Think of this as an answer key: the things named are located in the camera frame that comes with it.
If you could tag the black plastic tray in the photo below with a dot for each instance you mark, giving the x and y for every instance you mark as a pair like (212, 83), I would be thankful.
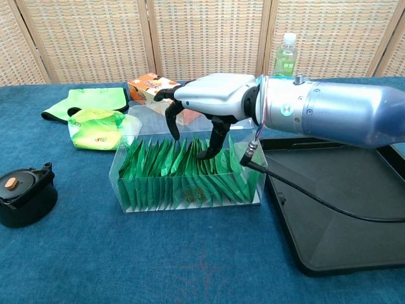
(332, 240)

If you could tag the blue table cloth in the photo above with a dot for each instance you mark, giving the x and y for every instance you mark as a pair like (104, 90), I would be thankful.
(158, 259)

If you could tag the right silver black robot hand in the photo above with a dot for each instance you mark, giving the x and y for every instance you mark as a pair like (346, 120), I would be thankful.
(215, 95)

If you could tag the clear bottle with green label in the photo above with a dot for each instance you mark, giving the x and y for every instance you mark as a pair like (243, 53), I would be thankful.
(284, 60)

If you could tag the clear box of green sachets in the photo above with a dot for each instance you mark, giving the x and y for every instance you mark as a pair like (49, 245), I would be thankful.
(190, 202)

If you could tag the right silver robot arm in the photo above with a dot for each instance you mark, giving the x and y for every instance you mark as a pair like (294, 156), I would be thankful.
(341, 111)

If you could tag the black kettle with wooden knob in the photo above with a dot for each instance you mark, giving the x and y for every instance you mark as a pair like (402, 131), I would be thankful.
(25, 196)

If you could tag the woven rattan screen panel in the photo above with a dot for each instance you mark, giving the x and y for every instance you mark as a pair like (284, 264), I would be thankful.
(335, 35)
(88, 38)
(209, 38)
(16, 47)
(395, 57)

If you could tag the orange biscuit box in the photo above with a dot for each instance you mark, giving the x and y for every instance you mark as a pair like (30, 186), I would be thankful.
(142, 87)

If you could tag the green yellow snack bag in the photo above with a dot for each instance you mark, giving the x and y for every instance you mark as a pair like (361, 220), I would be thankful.
(95, 130)

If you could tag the green cloth with black trim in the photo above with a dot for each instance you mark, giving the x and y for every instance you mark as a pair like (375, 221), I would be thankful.
(95, 98)

